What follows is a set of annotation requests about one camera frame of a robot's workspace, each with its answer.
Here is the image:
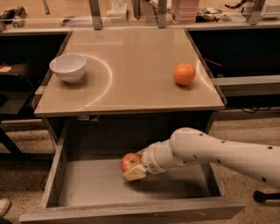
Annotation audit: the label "red apple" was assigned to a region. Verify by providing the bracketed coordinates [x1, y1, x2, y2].
[121, 153, 141, 172]

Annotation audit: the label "black office chair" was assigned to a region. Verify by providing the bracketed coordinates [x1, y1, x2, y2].
[0, 58, 56, 161]

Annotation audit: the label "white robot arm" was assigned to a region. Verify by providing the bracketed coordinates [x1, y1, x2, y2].
[122, 128, 280, 189]

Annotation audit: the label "open grey top drawer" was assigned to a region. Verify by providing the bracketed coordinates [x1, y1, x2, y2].
[19, 119, 246, 224]

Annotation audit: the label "white shoe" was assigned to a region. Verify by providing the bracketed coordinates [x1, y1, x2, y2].
[0, 199, 11, 217]

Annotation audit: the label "white bowl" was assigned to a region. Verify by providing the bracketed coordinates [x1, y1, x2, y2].
[49, 53, 87, 83]

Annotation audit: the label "grey cabinet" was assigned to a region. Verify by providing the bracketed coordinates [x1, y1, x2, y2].
[35, 29, 224, 133]

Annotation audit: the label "white box on bench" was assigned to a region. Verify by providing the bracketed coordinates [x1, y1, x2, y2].
[106, 3, 128, 21]

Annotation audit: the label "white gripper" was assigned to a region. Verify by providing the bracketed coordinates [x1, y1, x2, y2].
[122, 142, 166, 181]

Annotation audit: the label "black chair caster lower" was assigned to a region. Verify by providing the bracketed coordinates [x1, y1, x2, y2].
[253, 191, 280, 204]

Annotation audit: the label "pink stacked trays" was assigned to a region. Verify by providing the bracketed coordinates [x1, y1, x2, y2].
[171, 0, 200, 25]

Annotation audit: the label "orange fruit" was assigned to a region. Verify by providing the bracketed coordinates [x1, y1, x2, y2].
[173, 63, 196, 87]

